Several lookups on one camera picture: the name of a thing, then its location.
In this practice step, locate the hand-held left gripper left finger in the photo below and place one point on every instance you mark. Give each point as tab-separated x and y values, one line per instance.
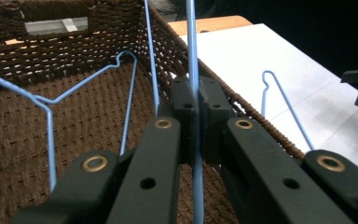
155	174

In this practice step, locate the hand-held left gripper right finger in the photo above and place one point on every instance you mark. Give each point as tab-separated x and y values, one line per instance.
261	174

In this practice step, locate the brown woven basket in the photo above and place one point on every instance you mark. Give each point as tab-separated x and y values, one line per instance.
90	124

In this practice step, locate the white board sheet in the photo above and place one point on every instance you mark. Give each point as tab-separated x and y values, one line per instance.
261	46

